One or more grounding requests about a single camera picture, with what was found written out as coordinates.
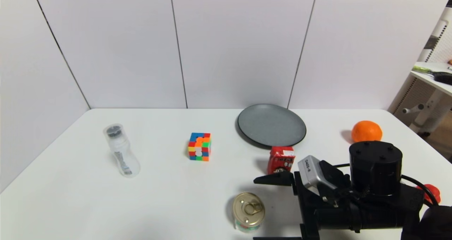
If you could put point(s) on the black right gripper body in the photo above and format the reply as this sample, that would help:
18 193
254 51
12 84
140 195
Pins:
302 202

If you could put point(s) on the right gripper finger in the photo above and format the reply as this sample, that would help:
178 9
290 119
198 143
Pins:
279 238
279 179

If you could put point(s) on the gold lid tin can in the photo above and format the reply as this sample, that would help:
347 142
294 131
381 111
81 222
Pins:
248 208

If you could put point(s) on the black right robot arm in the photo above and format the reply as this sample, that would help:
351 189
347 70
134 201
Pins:
376 169

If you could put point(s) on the gray round plate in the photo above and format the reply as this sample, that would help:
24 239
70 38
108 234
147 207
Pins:
270 125

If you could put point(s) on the green object on desk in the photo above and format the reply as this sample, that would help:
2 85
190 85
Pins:
421 70

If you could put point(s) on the red milk carton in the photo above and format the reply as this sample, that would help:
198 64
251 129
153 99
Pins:
280 158

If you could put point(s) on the multicoloured puzzle cube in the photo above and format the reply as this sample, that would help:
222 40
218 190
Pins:
199 148

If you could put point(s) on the orange fruit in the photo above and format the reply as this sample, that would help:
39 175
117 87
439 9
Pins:
367 131

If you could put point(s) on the small red toy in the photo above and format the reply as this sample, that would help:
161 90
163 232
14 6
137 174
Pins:
433 192

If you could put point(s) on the translucent plastic bottle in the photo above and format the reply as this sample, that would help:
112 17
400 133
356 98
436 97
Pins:
122 155

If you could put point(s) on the white background desk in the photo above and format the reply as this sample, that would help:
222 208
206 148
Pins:
436 83

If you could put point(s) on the black brush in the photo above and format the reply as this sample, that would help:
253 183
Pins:
443 78

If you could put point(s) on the white perforated panel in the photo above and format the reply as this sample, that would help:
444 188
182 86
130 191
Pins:
441 38

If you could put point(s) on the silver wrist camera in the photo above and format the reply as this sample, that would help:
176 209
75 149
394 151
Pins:
314 174

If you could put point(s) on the white desk leg frame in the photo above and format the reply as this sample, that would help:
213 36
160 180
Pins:
429 111

